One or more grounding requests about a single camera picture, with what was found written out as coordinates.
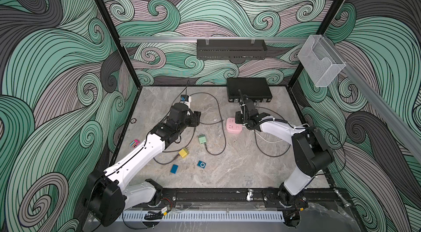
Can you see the teal small block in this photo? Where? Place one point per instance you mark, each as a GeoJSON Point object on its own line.
{"type": "Point", "coordinates": [174, 169]}

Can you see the black wall shelf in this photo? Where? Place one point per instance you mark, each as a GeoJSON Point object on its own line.
{"type": "Point", "coordinates": [231, 49]}

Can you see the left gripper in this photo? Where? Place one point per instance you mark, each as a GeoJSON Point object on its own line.
{"type": "Point", "coordinates": [193, 118]}

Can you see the clear acrylic wall holder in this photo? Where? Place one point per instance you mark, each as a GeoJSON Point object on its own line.
{"type": "Point", "coordinates": [321, 60]}

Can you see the white slotted cable duct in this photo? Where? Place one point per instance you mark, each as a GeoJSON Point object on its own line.
{"type": "Point", "coordinates": [223, 216]}

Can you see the pink power strip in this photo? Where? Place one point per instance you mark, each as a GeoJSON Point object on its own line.
{"type": "Point", "coordinates": [232, 126]}

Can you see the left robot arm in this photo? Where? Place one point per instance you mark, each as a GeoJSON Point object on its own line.
{"type": "Point", "coordinates": [107, 194]}

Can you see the green charger cube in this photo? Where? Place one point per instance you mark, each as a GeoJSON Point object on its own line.
{"type": "Point", "coordinates": [202, 139]}

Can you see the black briefcase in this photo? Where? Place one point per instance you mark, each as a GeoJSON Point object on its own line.
{"type": "Point", "coordinates": [256, 89]}

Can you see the yellow charger cube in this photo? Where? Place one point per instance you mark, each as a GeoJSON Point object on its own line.
{"type": "Point", "coordinates": [183, 152]}

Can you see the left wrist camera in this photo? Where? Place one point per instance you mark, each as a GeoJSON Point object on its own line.
{"type": "Point", "coordinates": [185, 99]}

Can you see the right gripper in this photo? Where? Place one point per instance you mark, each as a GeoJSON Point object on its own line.
{"type": "Point", "coordinates": [237, 113]}

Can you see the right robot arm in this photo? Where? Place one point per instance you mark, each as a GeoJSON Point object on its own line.
{"type": "Point", "coordinates": [311, 151]}

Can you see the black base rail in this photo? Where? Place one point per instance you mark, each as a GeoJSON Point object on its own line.
{"type": "Point", "coordinates": [182, 198]}

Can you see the blue mp3 player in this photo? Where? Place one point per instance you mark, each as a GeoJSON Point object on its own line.
{"type": "Point", "coordinates": [201, 164]}

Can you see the pink multicolour small device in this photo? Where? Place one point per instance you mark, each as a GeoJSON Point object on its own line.
{"type": "Point", "coordinates": [134, 143]}

